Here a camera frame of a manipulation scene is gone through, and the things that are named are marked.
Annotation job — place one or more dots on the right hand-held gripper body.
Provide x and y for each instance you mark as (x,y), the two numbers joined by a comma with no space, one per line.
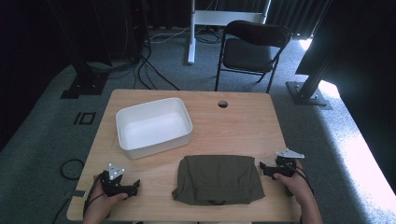
(285,165)

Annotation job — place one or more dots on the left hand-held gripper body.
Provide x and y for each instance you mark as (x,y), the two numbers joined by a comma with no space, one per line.
(109,185)

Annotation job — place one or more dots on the olive green pants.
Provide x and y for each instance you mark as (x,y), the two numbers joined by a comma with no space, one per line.
(218,180)

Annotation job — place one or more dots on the white plastic storage bin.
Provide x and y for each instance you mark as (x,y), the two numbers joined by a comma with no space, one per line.
(155,130)

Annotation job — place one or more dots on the person's left hand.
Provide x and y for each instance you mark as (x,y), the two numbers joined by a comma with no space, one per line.
(102,202)

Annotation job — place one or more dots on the person's right hand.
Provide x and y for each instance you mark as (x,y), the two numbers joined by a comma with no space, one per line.
(295,185)

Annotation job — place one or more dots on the black floor socket cover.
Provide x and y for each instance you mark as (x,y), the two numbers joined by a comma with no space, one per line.
(84,118)

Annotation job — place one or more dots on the black metal stand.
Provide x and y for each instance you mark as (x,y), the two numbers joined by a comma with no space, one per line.
(84,84)
(306,93)

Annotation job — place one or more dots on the black folding chair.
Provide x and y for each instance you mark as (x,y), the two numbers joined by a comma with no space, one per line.
(246,54)

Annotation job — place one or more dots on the dark curtain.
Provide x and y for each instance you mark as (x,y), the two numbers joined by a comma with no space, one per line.
(292,15)

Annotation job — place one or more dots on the dark equipment cabinet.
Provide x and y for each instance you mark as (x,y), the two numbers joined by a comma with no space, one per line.
(127,31)

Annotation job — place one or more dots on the white metal desk frame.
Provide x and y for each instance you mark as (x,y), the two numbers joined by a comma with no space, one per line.
(191,46)

